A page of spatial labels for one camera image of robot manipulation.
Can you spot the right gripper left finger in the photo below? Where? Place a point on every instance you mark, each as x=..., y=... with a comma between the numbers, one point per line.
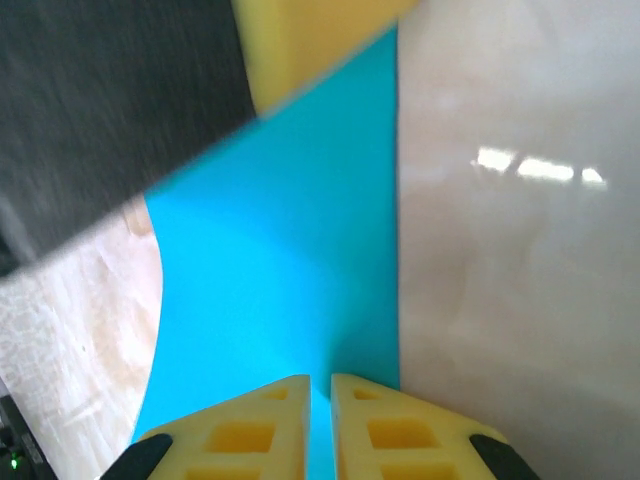
x=240, y=440

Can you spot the blue paper sheet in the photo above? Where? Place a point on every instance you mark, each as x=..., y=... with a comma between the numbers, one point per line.
x=280, y=250

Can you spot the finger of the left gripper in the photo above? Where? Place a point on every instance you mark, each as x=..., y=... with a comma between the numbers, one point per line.
x=280, y=50

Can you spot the circuit board with green light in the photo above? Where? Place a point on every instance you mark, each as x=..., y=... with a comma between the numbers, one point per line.
x=15, y=457

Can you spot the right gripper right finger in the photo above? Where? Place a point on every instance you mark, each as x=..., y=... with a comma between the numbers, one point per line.
x=400, y=440

